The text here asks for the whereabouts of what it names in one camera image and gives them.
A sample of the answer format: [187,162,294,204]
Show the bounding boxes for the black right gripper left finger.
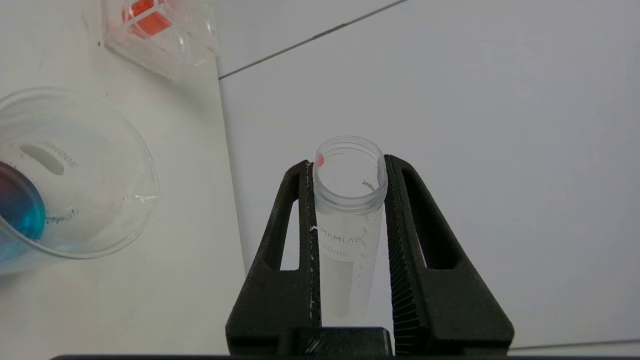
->
[225,159,323,356]

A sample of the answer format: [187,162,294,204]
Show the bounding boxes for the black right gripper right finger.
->
[383,154,516,356]

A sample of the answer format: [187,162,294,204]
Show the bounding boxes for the red pigment tube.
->
[312,135,389,321]

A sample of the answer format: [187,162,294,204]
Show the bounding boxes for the clear glass beaker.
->
[0,87,161,277]

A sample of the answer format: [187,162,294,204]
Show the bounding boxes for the clear acrylic test tube rack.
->
[81,0,222,81]

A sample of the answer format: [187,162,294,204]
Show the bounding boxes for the test tube with orange-red pigment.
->
[121,0,174,41]

